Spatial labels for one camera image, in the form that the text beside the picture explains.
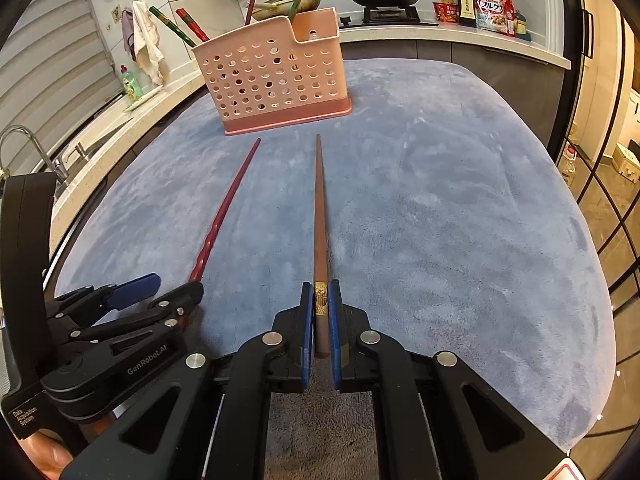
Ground brown chopstick gold band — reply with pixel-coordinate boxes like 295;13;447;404
314;134;330;359

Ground dark red chopstick gold band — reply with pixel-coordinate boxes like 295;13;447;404
189;138;262;283

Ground bright red chopstick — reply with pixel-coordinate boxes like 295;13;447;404
176;8;209;42

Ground chrome kitchen faucet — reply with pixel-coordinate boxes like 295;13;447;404
0;123;68;187

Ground left hand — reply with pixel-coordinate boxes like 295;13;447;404
17;412;117;480

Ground grey-blue fleece cloth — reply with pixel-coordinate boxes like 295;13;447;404
56;60;615;448

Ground stainless steel sink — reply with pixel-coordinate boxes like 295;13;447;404
53;117;132;200

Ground small white plate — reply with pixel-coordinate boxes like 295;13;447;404
124;84;165;113

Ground green dish soap bottle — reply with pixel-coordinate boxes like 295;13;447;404
120;65;143;102

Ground pink perforated utensil holder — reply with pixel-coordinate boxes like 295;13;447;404
193;8;352;136

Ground white hanging towel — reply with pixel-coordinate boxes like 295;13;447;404
131;0;165;86

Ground plastic oil bottle on floor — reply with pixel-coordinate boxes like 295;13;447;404
558;143;577;186

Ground purple hanging cloth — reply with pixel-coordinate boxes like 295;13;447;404
120;8;136;60

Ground black gas stove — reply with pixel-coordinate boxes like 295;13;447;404
338;6;438;28

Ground beige wok with lid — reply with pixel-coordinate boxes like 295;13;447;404
252;0;321;21

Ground red snack packet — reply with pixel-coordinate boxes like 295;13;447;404
433;1;459;24

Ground red white cereal bag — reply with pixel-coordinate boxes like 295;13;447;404
474;0;515;36

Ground dark soy sauce bottle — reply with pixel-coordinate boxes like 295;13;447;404
456;0;476;27

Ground small dark jar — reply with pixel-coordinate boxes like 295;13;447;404
514;11;532;41

